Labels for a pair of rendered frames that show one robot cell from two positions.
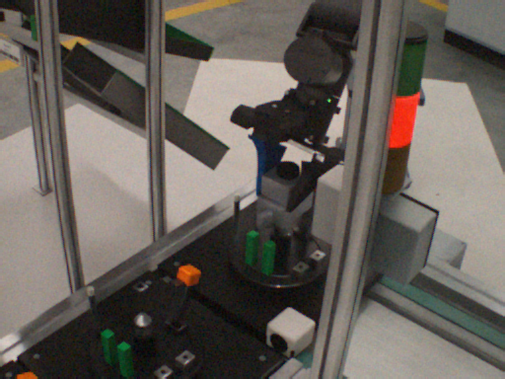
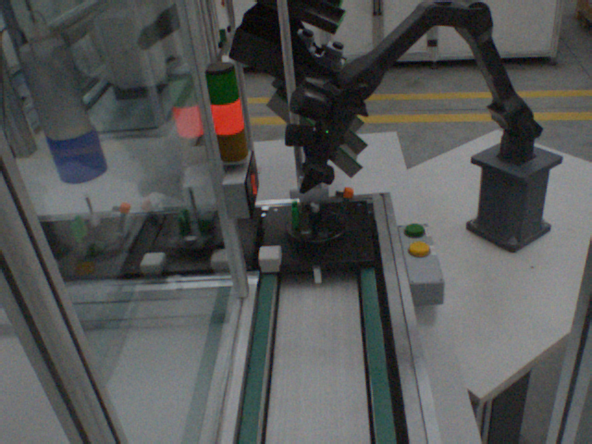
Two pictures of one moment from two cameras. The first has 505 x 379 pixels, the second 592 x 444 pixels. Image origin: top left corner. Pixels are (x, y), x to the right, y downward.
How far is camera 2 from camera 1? 0.92 m
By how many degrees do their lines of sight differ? 47
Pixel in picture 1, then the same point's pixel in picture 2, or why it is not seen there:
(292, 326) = (266, 252)
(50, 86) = not seen: hidden behind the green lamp
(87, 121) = (373, 143)
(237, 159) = (424, 192)
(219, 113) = (453, 166)
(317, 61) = (297, 100)
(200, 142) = (339, 155)
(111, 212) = not seen: hidden behind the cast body
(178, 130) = not seen: hidden behind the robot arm
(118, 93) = (277, 106)
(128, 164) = (363, 172)
